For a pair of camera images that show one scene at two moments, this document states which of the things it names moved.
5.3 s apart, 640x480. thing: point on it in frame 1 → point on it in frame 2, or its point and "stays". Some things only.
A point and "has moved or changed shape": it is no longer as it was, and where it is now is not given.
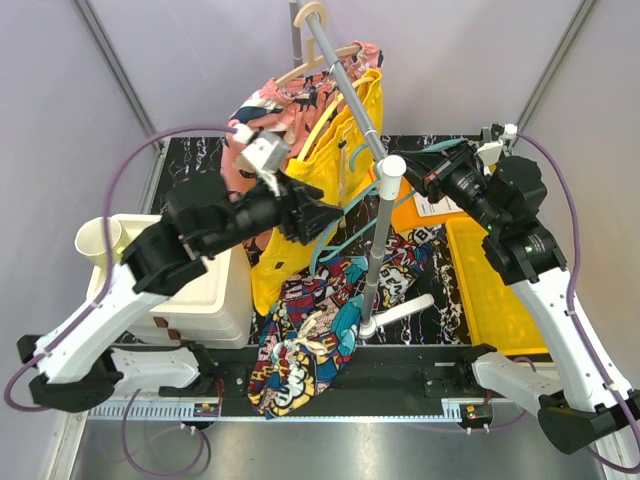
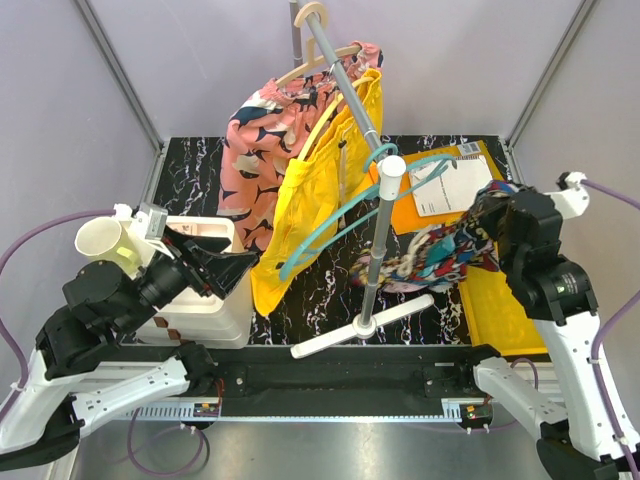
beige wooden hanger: x=315 y=53 stays
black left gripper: x=303 y=220 → x=210 y=272
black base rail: x=358 y=371 stays
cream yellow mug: x=90 y=240 stays
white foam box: x=212 y=310 stays
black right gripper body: x=456 y=179 → x=491 y=217
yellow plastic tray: x=499 y=316 stays
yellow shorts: x=337 y=164 stays
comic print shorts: x=308 y=331 → x=439 y=257
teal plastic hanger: x=336 y=249 has moved or changed shape
